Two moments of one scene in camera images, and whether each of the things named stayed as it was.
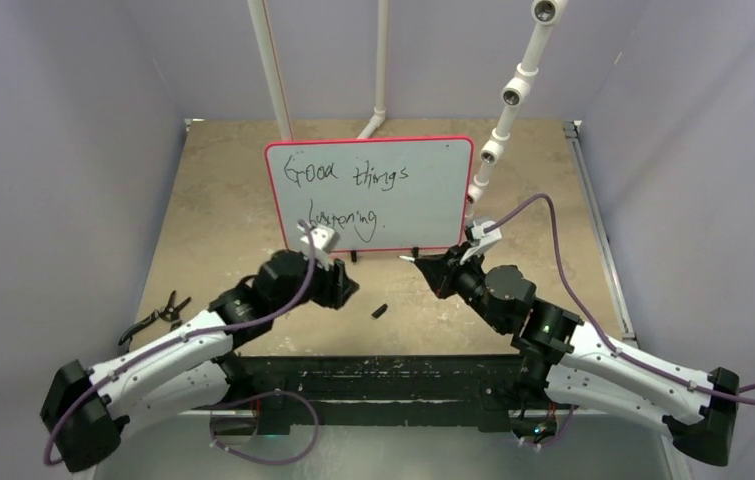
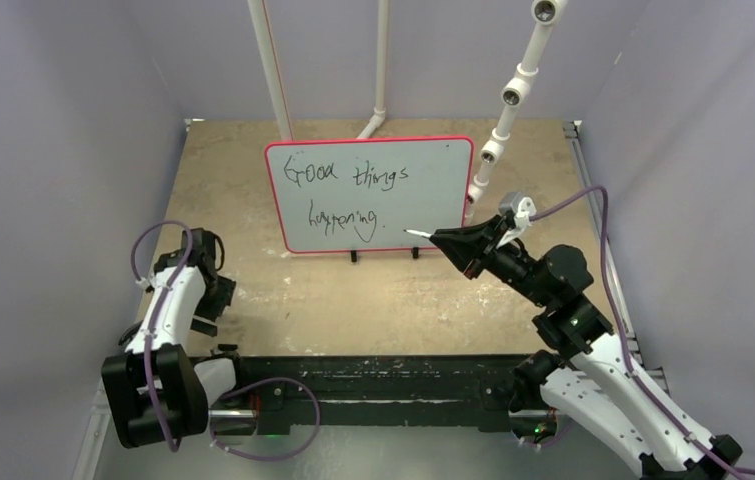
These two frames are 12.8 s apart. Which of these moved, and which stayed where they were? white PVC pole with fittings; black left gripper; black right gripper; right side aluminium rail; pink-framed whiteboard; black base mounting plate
Moved: black right gripper; black left gripper
Stayed: black base mounting plate; white PVC pole with fittings; pink-framed whiteboard; right side aluminium rail
